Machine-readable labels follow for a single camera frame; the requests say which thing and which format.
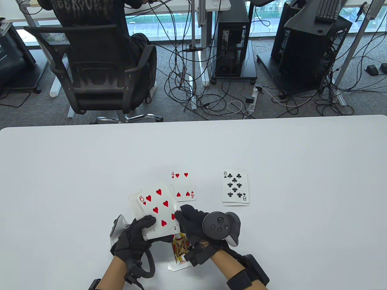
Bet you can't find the black wrist strap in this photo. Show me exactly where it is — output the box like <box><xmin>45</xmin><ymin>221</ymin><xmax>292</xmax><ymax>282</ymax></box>
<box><xmin>227</xmin><ymin>270</ymin><xmax>252</xmax><ymax>290</ymax></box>

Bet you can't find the black keyboard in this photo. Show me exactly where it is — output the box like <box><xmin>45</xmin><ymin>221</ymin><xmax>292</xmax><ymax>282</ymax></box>
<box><xmin>315</xmin><ymin>0</ymin><xmax>349</xmax><ymax>23</ymax></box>

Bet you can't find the deck of playing cards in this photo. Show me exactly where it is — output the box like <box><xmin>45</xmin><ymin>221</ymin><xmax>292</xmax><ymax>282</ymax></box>
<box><xmin>128</xmin><ymin>181</ymin><xmax>182</xmax><ymax>241</ymax></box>

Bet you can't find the black wheeled computer stand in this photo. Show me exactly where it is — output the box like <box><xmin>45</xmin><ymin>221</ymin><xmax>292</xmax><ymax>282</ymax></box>
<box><xmin>211</xmin><ymin>39</ymin><xmax>258</xmax><ymax>85</ymax></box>

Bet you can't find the white power strip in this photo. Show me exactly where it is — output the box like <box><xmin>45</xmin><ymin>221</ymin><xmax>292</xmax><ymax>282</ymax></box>
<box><xmin>248</xmin><ymin>85</ymin><xmax>264</xmax><ymax>114</ymax></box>

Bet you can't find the aluminium frame leg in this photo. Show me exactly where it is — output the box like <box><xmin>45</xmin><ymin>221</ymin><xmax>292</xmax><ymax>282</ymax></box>
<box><xmin>17</xmin><ymin>0</ymin><xmax>77</xmax><ymax>119</ymax></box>
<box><xmin>332</xmin><ymin>2</ymin><xmax>375</xmax><ymax>107</ymax></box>

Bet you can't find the black mesh office chair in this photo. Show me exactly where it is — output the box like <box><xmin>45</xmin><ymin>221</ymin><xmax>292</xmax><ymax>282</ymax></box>
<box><xmin>24</xmin><ymin>24</ymin><xmax>164</xmax><ymax>124</ymax></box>

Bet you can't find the black computer tower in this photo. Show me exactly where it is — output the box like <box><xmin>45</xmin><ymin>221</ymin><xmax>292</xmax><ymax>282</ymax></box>
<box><xmin>271</xmin><ymin>0</ymin><xmax>306</xmax><ymax>64</ymax></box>
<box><xmin>215</xmin><ymin>0</ymin><xmax>251</xmax><ymax>77</ymax></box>

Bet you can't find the black equipment cart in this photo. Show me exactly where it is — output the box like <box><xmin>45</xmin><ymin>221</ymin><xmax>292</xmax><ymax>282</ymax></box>
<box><xmin>0</xmin><ymin>18</ymin><xmax>43</xmax><ymax>95</ymax></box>

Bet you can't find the large black computer case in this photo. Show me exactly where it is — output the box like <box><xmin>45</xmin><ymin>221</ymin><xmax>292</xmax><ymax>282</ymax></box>
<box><xmin>278</xmin><ymin>14</ymin><xmax>353</xmax><ymax>92</ymax></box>

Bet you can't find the tangle of black cables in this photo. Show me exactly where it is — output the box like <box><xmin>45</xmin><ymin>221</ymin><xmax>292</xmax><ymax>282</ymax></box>
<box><xmin>262</xmin><ymin>68</ymin><xmax>387</xmax><ymax>117</ymax></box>
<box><xmin>163</xmin><ymin>0</ymin><xmax>252</xmax><ymax>117</ymax></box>

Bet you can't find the person's right hand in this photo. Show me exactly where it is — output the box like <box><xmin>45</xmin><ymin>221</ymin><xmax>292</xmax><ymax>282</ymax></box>
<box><xmin>175</xmin><ymin>205</ymin><xmax>242</xmax><ymax>260</ymax></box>

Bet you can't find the white cable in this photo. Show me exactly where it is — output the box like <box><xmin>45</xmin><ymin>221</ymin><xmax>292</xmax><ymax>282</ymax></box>
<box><xmin>226</xmin><ymin>100</ymin><xmax>252</xmax><ymax>115</ymax></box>

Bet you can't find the person's right forearm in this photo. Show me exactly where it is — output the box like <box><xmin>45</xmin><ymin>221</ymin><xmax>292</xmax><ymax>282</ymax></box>
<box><xmin>209</xmin><ymin>249</ymin><xmax>269</xmax><ymax>290</ymax></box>

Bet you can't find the person's left forearm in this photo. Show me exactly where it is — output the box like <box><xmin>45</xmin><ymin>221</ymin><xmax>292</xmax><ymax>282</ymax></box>
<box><xmin>97</xmin><ymin>257</ymin><xmax>130</xmax><ymax>290</ymax></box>

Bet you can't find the person's left hand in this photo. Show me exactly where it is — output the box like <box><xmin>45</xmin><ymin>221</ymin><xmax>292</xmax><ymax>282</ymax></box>
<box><xmin>110</xmin><ymin>215</ymin><xmax>174</xmax><ymax>262</ymax></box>

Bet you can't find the diamonds face playing card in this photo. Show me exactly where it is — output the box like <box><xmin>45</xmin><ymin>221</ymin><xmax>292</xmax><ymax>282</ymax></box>
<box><xmin>168</xmin><ymin>233</ymin><xmax>194</xmax><ymax>272</ymax></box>

